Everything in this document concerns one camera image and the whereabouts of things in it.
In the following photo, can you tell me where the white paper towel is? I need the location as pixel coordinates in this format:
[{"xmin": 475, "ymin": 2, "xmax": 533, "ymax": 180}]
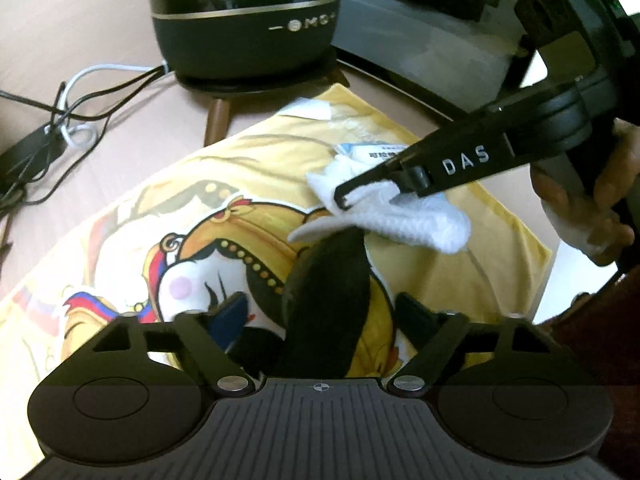
[{"xmin": 288, "ymin": 155, "xmax": 472, "ymax": 255}]

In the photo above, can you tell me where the person right hand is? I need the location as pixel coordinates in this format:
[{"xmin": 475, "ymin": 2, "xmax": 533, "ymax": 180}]
[{"xmin": 529, "ymin": 119, "xmax": 639, "ymax": 266}]

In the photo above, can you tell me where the yellow cartoon printed cloth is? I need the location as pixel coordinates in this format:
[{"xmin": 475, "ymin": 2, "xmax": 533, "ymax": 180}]
[{"xmin": 1, "ymin": 86, "xmax": 551, "ymax": 396}]

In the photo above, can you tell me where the blue wipes packet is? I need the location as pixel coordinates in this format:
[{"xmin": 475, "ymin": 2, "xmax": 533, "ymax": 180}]
[{"xmin": 334, "ymin": 142, "xmax": 407, "ymax": 165}]

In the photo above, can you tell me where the wooden speaker stand leg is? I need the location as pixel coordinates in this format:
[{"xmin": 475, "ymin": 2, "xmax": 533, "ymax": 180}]
[{"xmin": 203, "ymin": 98, "xmax": 231, "ymax": 148}]

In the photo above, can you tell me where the black power adapter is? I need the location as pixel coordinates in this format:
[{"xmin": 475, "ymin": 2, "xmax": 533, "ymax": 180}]
[{"xmin": 0, "ymin": 125, "xmax": 67, "ymax": 193}]

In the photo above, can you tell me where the black round speaker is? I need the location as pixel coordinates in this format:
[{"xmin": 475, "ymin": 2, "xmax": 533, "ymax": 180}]
[{"xmin": 150, "ymin": 0, "xmax": 341, "ymax": 94}]

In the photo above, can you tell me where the black cable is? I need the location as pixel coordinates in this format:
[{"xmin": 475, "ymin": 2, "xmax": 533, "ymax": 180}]
[{"xmin": 0, "ymin": 64, "xmax": 170, "ymax": 221}]

